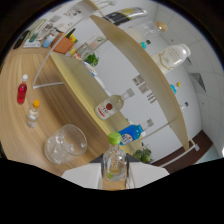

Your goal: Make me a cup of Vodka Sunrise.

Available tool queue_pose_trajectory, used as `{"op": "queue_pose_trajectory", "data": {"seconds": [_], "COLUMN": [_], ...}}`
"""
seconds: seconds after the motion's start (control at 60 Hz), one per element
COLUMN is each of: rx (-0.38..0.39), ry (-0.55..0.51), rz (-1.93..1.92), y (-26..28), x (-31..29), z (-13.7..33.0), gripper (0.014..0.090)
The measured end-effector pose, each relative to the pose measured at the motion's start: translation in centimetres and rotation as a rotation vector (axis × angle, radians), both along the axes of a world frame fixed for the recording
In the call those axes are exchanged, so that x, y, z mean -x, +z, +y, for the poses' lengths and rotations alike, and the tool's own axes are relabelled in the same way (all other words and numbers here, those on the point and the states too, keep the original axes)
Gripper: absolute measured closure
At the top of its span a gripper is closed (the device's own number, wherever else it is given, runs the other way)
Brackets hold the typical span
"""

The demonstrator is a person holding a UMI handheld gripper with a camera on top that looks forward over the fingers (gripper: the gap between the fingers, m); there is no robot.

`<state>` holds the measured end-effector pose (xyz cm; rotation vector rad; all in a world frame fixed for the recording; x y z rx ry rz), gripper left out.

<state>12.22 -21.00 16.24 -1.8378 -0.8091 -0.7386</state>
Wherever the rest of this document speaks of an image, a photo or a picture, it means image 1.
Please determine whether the clear bottle green cap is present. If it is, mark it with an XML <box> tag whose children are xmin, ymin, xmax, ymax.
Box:
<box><xmin>102</xmin><ymin>132</ymin><xmax>128</xmax><ymax>182</ymax></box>

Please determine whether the small red liquid bottle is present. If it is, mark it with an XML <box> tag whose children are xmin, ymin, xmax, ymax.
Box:
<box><xmin>16</xmin><ymin>74</ymin><xmax>29</xmax><ymax>105</ymax></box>

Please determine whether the clear glass with ice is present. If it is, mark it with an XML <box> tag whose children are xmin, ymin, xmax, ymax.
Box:
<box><xmin>43</xmin><ymin>123</ymin><xmax>88</xmax><ymax>165</ymax></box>

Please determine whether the blue liquid bottle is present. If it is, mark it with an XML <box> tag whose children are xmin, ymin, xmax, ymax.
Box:
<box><xmin>118</xmin><ymin>118</ymin><xmax>155</xmax><ymax>147</ymax></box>

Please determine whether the brown door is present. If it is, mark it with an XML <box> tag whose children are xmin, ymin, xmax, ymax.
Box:
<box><xmin>151</xmin><ymin>129</ymin><xmax>214</xmax><ymax>174</ymax></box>

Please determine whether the clear bottle red label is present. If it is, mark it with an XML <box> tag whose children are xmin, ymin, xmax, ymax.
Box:
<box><xmin>94</xmin><ymin>88</ymin><xmax>135</xmax><ymax>121</ymax></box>

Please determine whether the clear bottle blue cap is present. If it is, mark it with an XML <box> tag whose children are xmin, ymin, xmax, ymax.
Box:
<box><xmin>179</xmin><ymin>101</ymin><xmax>190</xmax><ymax>113</ymax></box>

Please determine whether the small blue bottle yellow cap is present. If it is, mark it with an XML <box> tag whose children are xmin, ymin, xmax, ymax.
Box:
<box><xmin>169</xmin><ymin>81</ymin><xmax>182</xmax><ymax>95</ymax></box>

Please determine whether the two-tier wooden shelf rack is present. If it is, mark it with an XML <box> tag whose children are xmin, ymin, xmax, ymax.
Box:
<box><xmin>31</xmin><ymin>1</ymin><xmax>201</xmax><ymax>168</ymax></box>

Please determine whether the ceiling air vent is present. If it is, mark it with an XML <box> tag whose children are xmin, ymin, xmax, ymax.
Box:
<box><xmin>189</xmin><ymin>72</ymin><xmax>207</xmax><ymax>94</ymax></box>

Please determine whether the blue patterned bowl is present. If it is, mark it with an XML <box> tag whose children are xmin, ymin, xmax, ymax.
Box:
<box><xmin>83</xmin><ymin>61</ymin><xmax>98</xmax><ymax>78</ymax></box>

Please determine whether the green potted plant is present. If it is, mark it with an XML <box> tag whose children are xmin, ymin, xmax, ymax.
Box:
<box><xmin>83</xmin><ymin>52</ymin><xmax>100</xmax><ymax>68</ymax></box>

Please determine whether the large white bottle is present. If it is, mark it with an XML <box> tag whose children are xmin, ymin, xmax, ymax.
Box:
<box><xmin>151</xmin><ymin>43</ymin><xmax>192</xmax><ymax>75</ymax></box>

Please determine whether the small teal bottle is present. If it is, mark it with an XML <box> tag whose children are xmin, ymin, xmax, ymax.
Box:
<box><xmin>139</xmin><ymin>39</ymin><xmax>152</xmax><ymax>50</ymax></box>

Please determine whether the light blue white canister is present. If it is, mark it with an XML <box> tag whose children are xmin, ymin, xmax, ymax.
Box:
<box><xmin>42</xmin><ymin>34</ymin><xmax>57</xmax><ymax>49</ymax></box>

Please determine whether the white scale tray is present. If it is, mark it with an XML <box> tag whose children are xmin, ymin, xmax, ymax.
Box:
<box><xmin>22</xmin><ymin>31</ymin><xmax>43</xmax><ymax>49</ymax></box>

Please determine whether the clear bottle tan lid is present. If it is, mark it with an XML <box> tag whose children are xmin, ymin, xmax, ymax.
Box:
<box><xmin>128</xmin><ymin>20</ymin><xmax>169</xmax><ymax>39</ymax></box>

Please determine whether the black handbag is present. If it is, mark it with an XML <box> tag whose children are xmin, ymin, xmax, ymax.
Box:
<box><xmin>12</xmin><ymin>30</ymin><xmax>31</xmax><ymax>50</ymax></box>

